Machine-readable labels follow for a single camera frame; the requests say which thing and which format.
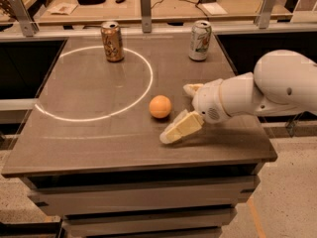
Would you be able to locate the middle metal bracket post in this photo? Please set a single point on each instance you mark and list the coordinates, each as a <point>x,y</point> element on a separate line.
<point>146,15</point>

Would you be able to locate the left metal bracket post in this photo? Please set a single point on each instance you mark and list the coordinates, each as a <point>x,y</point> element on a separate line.
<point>26,22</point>

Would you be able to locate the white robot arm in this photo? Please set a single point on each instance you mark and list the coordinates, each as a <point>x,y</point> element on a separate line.
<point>282,83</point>

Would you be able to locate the white green 7up can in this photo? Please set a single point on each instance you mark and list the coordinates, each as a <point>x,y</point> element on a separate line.
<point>200,40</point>

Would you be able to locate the gold brown soda can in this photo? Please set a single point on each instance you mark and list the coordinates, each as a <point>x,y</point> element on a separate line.
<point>112,41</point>

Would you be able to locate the small black remote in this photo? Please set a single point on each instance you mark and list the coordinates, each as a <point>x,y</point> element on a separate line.
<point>120,1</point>

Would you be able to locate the white paper sheet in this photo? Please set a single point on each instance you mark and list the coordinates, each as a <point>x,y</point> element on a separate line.
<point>214,8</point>

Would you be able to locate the black object on desk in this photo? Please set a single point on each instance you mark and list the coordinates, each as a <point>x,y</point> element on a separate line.
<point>90,2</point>

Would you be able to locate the metal bracket post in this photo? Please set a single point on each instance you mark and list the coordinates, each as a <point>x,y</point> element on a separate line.
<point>263,17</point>
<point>26,22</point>
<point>146,15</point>

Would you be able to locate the orange fruit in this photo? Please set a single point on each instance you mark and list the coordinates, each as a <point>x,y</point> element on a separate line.
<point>160,106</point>

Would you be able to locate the right metal bracket post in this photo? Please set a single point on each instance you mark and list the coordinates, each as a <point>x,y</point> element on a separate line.
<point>263,17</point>

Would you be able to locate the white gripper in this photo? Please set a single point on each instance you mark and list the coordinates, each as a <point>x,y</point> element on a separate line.
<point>208,102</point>

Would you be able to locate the brown paper packet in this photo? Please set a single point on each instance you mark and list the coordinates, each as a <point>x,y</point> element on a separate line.
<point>63,9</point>

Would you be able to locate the grey drawer cabinet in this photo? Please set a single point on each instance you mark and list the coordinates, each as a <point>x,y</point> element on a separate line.
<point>146,204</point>

